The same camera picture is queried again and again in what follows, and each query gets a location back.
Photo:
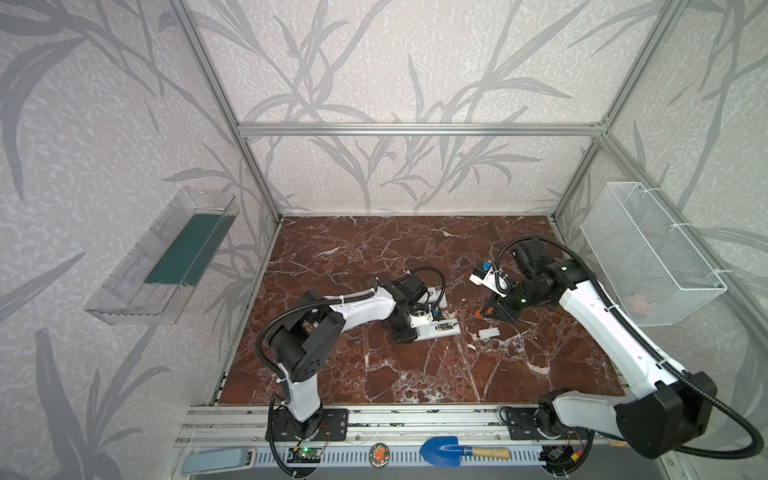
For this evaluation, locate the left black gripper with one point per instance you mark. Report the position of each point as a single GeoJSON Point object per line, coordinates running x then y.
{"type": "Point", "coordinates": [407, 328]}

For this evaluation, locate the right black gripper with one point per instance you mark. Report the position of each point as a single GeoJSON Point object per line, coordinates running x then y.
{"type": "Point", "coordinates": [504, 299]}

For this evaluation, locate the white remote control face up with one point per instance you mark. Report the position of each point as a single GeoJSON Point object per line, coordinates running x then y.
{"type": "Point", "coordinates": [437, 329]}

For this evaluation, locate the white remote control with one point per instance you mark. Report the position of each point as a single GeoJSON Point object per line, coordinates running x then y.
{"type": "Point", "coordinates": [433, 297]}

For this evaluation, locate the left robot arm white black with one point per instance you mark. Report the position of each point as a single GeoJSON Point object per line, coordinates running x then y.
{"type": "Point", "coordinates": [297, 343]}

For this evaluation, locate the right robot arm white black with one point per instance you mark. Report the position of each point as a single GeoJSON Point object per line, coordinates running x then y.
{"type": "Point", "coordinates": [658, 413]}

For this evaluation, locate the pink object in basket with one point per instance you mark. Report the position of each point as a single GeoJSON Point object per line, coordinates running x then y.
{"type": "Point", "coordinates": [637, 305]}

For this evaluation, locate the round orange badge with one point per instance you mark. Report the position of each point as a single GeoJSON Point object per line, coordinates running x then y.
{"type": "Point", "coordinates": [379, 455]}

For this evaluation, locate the small green circuit board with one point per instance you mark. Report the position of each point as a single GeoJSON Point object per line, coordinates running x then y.
{"type": "Point", "coordinates": [305, 455]}

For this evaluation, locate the grey blue flat device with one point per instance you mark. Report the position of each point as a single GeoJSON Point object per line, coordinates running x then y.
{"type": "Point", "coordinates": [218, 461]}

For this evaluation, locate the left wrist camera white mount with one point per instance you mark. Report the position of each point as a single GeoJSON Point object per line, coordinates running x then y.
{"type": "Point", "coordinates": [421, 316]}

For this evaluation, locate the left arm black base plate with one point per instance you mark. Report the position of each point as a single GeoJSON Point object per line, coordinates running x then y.
{"type": "Point", "coordinates": [326, 424]}

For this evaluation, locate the white wire mesh basket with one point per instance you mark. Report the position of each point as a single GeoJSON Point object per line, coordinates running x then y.
{"type": "Point", "coordinates": [641, 249]}

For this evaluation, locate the blue toy shovel wooden handle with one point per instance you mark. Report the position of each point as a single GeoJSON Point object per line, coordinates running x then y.
{"type": "Point", "coordinates": [445, 451]}

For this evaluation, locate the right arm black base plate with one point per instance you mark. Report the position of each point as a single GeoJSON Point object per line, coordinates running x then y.
{"type": "Point", "coordinates": [521, 423]}

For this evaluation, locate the aluminium frame rail front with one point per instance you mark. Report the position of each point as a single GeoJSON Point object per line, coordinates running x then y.
{"type": "Point", "coordinates": [365, 425]}

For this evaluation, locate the clear plastic wall bin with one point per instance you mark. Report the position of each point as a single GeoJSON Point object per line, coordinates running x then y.
{"type": "Point", "coordinates": [159, 275]}

